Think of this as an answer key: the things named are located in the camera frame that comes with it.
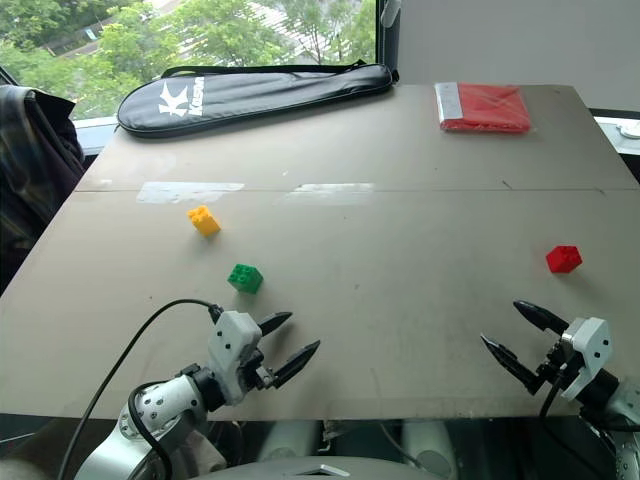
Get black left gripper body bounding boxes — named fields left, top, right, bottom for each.
left=238, top=347, right=276, bottom=397

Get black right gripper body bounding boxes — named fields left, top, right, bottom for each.
left=536, top=331, right=582, bottom=384

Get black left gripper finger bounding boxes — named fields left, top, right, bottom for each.
left=269, top=339, right=322, bottom=389
left=255, top=311, right=293, bottom=336

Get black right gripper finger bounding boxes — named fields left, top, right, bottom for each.
left=512, top=299, right=571, bottom=333
left=480, top=334, right=544, bottom=395

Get green toy brick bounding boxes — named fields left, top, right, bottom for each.
left=226, top=262, right=264, bottom=295

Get red toy brick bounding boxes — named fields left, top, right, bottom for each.
left=545, top=244, right=583, bottom=275

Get grey rounded shape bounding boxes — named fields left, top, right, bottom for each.
left=399, top=420, right=459, bottom=479
left=257, top=420, right=324, bottom=459

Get silver robot torso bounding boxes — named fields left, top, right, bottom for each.
left=199, top=453, right=419, bottom=480

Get yellow toy brick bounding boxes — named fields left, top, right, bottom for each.
left=186, top=204, right=222, bottom=237

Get red packet in clear plastic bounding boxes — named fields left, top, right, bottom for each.
left=433, top=81, right=533, bottom=135

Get black racket bag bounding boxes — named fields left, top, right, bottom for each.
left=116, top=58, right=400, bottom=140

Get dark plaid cloth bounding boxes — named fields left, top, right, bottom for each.
left=0, top=83, right=86, bottom=296

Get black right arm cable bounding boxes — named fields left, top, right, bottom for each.
left=538, top=372, right=569, bottom=419

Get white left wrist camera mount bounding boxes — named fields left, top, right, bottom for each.
left=206, top=310, right=264, bottom=404

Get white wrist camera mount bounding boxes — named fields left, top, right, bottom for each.
left=558, top=316, right=614, bottom=401
left=206, top=310, right=264, bottom=404

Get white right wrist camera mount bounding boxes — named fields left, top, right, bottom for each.
left=558, top=316, right=614, bottom=401

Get black window frame post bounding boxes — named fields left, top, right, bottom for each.
left=374, top=0, right=401, bottom=84

